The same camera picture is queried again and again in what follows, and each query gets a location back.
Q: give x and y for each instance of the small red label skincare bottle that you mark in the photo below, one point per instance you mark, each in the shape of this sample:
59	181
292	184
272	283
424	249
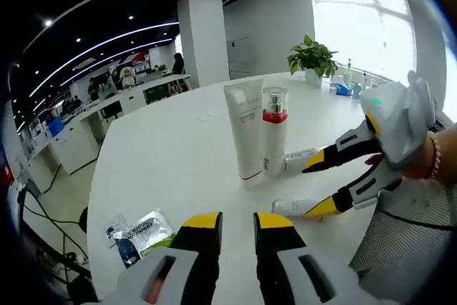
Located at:
292	207
298	160

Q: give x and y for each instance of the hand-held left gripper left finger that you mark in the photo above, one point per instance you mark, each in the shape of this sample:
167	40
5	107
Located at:
200	248

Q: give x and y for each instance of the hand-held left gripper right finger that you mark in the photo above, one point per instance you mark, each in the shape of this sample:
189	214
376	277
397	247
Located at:
275	248

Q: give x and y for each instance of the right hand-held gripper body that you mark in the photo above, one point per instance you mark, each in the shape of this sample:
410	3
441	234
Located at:
400	119

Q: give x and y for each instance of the long white counter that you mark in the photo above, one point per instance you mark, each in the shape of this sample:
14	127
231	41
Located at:
75	144

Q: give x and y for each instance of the blue storage crate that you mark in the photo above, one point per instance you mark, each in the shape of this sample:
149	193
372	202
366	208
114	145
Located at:
56	127

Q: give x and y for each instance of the green dispenser bottle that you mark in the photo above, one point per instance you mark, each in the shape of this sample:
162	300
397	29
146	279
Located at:
349	73

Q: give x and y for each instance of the white skincare tube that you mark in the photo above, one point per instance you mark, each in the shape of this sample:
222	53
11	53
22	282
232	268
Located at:
246	133

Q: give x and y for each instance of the potted green plant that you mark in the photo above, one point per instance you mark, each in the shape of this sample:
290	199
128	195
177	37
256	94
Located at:
314	56

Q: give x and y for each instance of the power strip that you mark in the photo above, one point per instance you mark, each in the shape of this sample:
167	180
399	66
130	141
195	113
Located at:
73	258

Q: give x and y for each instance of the white wall locker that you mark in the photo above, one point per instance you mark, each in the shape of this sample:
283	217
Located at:
239	55

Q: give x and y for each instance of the person's right hand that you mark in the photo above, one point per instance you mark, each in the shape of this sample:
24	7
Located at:
417	165

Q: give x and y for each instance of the red collar skincare bottle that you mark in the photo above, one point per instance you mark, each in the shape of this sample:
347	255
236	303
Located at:
273	140

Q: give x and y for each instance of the blue tissue pack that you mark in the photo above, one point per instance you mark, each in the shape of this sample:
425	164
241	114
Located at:
343	89

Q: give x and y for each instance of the person's left hand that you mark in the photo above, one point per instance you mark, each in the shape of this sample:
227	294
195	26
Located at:
155	289

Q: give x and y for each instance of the green black skincare sachet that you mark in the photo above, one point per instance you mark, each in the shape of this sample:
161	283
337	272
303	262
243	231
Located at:
143	237

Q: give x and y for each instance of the person's grey clothing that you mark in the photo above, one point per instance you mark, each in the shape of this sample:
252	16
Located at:
403	248

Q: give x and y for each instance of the white pump dispenser bottle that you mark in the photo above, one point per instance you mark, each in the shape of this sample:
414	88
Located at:
364	81

